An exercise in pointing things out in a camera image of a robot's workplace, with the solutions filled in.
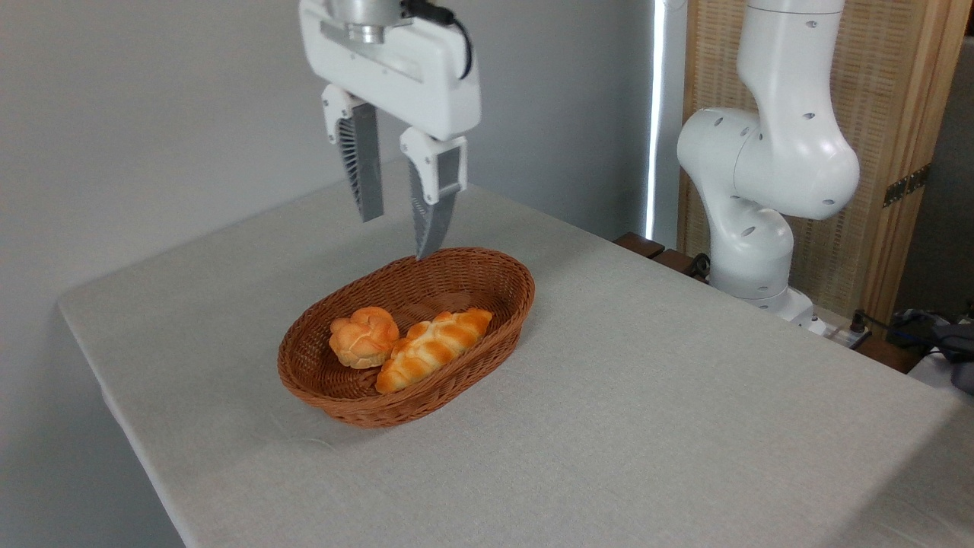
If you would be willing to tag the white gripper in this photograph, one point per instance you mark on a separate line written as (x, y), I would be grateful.
(411, 84)

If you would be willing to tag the dark grey device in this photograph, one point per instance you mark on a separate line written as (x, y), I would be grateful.
(959, 358)

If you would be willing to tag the round golden bread bun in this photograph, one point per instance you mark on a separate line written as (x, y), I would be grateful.
(364, 339)

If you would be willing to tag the brown wicker oval basket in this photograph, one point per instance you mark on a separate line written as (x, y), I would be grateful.
(487, 281)

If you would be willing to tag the grey tablecloth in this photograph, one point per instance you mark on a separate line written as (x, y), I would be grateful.
(685, 418)

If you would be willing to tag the wooden rattan folding screen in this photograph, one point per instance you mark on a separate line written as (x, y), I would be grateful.
(875, 91)

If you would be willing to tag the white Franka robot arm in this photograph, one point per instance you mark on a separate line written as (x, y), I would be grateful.
(768, 152)

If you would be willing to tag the metal screen hinge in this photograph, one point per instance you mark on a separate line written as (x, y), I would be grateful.
(905, 186)

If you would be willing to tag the long braided bread loaf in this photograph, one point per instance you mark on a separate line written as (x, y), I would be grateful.
(434, 346)

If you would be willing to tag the dark brown wooden block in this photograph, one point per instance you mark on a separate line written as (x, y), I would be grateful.
(673, 261)
(639, 245)

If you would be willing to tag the white power strip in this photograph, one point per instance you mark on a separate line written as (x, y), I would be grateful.
(845, 335)

